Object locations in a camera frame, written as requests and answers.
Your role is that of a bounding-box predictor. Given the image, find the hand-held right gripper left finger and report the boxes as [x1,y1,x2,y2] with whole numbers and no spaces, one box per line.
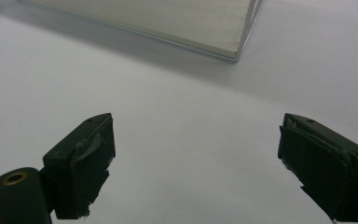
[42,112,117,220]

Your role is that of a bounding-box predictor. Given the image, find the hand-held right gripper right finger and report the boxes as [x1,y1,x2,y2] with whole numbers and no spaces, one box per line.
[277,113,358,223]

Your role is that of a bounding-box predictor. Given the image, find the white wire rack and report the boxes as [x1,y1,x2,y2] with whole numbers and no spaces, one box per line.
[20,0,265,63]

